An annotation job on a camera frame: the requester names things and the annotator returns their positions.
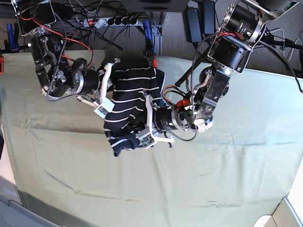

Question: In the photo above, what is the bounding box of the blue orange centre clamp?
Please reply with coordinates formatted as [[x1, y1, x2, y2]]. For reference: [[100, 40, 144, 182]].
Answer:
[[143, 20, 157, 68]]

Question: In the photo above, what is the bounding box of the navy white striped T-shirt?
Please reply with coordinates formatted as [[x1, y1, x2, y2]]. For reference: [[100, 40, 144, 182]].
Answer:
[[104, 64, 166, 157]]

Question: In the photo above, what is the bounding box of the blue left clamp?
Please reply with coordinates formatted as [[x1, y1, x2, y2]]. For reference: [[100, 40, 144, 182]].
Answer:
[[4, 23, 19, 53]]

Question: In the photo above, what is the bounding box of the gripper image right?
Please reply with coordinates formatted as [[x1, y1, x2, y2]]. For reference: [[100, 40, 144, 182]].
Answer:
[[129, 92, 177, 147]]

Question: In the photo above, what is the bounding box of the black tripod stand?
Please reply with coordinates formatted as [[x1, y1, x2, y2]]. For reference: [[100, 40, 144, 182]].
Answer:
[[259, 28, 303, 94]]

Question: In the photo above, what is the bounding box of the black box under table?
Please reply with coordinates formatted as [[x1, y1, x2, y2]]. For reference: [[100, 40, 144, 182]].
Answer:
[[121, 0, 189, 12]]

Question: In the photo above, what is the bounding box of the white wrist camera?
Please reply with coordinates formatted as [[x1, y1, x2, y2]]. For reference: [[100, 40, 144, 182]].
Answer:
[[94, 97, 115, 119], [136, 129, 157, 149]]

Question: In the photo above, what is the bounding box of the grey power strip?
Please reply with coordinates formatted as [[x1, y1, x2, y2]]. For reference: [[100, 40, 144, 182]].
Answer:
[[79, 16, 143, 29]]

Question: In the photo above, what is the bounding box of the black power adapter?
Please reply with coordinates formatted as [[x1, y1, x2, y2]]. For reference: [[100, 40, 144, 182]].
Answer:
[[201, 0, 215, 35], [183, 8, 202, 43]]

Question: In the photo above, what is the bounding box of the black power adapter left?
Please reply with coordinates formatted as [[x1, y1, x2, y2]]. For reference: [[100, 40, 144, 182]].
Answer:
[[183, 8, 202, 43]]

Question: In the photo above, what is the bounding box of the light green table cloth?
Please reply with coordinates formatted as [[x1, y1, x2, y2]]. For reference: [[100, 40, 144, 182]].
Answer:
[[0, 53, 303, 227]]

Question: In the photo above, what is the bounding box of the black power adapter right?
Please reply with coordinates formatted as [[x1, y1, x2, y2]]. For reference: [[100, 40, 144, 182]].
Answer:
[[201, 0, 215, 35]]

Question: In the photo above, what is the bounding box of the aluminium profile post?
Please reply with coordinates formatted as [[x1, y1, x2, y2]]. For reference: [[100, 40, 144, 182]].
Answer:
[[146, 12, 167, 56]]

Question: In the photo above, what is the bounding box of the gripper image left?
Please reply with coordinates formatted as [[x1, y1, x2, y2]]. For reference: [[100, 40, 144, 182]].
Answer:
[[75, 58, 121, 106]]

